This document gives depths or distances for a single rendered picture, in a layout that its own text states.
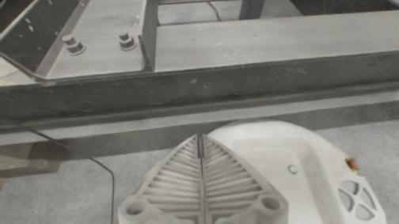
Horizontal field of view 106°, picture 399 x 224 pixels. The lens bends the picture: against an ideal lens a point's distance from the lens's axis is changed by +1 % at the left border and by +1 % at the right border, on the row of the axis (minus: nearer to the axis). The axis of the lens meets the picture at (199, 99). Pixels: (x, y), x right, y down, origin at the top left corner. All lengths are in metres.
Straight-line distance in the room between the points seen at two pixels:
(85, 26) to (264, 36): 0.39
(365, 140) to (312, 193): 0.72
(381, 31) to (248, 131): 0.40
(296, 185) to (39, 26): 0.75
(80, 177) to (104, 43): 0.81
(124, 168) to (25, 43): 0.72
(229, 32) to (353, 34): 0.27
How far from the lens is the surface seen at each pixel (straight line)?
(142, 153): 0.94
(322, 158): 0.63
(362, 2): 0.78
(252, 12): 1.52
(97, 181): 1.00
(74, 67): 0.35
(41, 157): 1.06
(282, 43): 0.37
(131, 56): 0.32
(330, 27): 0.48
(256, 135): 0.57
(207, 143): 0.16
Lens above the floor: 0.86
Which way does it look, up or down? 57 degrees down
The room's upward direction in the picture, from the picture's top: 1 degrees counter-clockwise
